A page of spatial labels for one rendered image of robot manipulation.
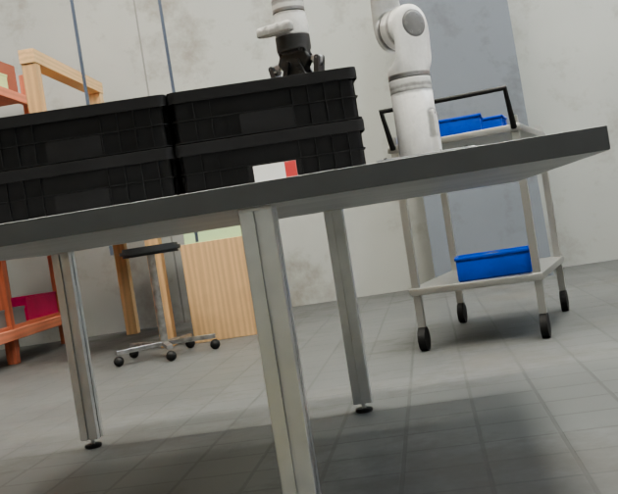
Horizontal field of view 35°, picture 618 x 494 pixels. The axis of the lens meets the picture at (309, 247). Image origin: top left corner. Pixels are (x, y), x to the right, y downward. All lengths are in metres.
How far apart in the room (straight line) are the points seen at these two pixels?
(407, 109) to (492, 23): 5.78
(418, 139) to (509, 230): 5.43
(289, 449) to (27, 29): 7.44
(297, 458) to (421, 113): 0.82
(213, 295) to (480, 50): 2.95
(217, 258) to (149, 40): 2.78
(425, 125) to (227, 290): 4.30
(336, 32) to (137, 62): 1.71
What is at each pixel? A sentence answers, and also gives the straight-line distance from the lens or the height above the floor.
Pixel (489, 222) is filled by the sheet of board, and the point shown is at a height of 0.46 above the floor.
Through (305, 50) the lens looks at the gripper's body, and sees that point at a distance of 2.13.
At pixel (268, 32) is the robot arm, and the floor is 1.03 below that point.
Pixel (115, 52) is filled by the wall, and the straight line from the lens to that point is 8.64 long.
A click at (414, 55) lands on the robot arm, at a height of 0.95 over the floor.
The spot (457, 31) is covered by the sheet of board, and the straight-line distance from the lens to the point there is 7.88.
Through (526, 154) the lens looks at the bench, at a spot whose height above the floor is 0.67.
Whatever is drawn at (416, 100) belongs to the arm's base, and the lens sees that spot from 2.15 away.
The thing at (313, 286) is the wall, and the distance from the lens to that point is 8.19.
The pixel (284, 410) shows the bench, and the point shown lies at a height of 0.30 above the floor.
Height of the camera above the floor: 0.60
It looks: 1 degrees down
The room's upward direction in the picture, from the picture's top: 9 degrees counter-clockwise
